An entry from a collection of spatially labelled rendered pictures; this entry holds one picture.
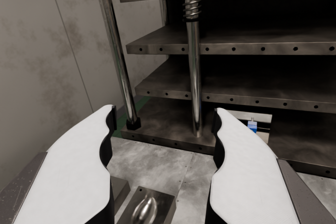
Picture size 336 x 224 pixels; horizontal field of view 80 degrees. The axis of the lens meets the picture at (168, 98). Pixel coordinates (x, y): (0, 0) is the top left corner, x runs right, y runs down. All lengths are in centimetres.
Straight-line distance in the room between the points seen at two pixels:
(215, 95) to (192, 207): 51
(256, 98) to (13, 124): 188
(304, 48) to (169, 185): 76
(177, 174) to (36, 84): 160
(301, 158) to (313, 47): 49
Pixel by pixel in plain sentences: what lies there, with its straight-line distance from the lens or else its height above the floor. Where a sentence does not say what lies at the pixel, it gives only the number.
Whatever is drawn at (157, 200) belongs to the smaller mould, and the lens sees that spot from 80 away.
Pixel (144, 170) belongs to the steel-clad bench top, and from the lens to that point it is 100.
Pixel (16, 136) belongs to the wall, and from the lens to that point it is 218.
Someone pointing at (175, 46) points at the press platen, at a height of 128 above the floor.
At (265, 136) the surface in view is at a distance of 113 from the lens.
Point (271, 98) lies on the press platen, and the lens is 103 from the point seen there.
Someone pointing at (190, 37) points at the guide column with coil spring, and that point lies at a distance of 91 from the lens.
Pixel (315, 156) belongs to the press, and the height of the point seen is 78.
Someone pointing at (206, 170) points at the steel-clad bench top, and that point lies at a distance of 97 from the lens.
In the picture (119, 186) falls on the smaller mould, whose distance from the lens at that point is 89.
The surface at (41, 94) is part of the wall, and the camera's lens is 221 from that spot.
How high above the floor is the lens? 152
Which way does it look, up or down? 28 degrees down
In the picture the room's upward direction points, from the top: 7 degrees counter-clockwise
